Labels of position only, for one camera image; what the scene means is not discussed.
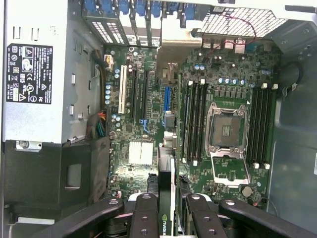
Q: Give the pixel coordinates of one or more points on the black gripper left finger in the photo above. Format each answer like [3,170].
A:
[144,218]

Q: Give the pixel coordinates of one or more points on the black open PC case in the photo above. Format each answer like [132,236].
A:
[292,148]

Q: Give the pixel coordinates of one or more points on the metal socket cover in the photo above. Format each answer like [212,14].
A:
[230,171]

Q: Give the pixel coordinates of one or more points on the silver chipset heatsink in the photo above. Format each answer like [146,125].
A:
[141,153]

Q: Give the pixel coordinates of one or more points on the coin battery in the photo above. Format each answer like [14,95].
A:
[247,191]

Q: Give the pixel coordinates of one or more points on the CPU socket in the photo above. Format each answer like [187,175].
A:
[226,129]

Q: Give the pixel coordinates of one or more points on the green motherboard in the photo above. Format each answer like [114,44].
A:
[123,178]

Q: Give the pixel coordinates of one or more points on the white expansion slot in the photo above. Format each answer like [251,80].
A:
[122,89]

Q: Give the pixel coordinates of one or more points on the black fan shroud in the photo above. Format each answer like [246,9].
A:
[37,173]

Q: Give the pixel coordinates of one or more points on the black expansion slot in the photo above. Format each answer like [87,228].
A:
[145,94]
[134,94]

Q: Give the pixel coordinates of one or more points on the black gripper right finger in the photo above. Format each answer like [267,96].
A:
[205,223]

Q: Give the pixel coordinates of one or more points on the grey power supply unit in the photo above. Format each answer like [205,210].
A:
[37,124]

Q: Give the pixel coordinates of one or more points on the blue expansion slot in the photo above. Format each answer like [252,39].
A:
[167,99]

